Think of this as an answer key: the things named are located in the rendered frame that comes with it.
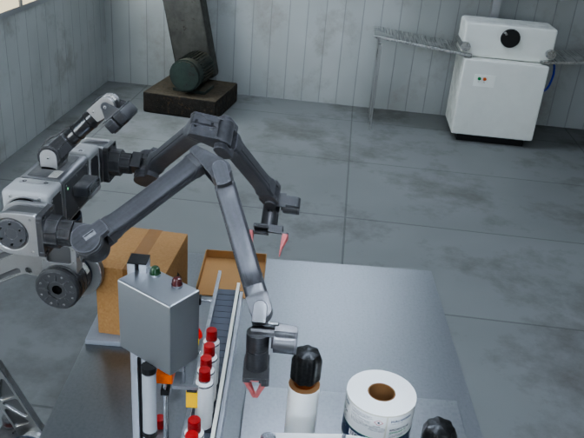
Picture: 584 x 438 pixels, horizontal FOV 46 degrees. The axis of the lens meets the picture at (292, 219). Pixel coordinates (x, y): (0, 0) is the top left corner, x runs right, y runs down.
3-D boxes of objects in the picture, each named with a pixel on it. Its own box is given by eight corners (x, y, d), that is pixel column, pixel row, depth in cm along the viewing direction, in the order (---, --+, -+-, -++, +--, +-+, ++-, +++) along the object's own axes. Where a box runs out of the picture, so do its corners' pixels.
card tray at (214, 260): (262, 300, 273) (262, 291, 271) (195, 295, 272) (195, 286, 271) (266, 262, 300) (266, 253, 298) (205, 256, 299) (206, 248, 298)
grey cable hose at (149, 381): (155, 440, 170) (155, 371, 160) (141, 438, 169) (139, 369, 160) (158, 428, 173) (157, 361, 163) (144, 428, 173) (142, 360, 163)
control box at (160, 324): (169, 376, 159) (169, 307, 150) (119, 346, 167) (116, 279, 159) (201, 355, 166) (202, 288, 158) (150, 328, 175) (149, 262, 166)
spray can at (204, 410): (211, 432, 200) (213, 375, 191) (193, 431, 200) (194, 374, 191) (213, 420, 205) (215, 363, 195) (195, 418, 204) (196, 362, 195)
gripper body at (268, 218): (282, 231, 235) (285, 209, 237) (252, 228, 235) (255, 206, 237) (282, 235, 241) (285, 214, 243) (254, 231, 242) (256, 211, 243)
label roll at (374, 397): (417, 421, 210) (425, 384, 204) (396, 466, 194) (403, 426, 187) (355, 399, 218) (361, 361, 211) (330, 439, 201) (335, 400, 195)
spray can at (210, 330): (217, 388, 217) (219, 335, 208) (201, 388, 217) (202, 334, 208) (219, 378, 221) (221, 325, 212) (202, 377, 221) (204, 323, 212)
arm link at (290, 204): (268, 178, 234) (264, 202, 231) (301, 182, 234) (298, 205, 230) (268, 195, 245) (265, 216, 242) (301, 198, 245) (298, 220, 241)
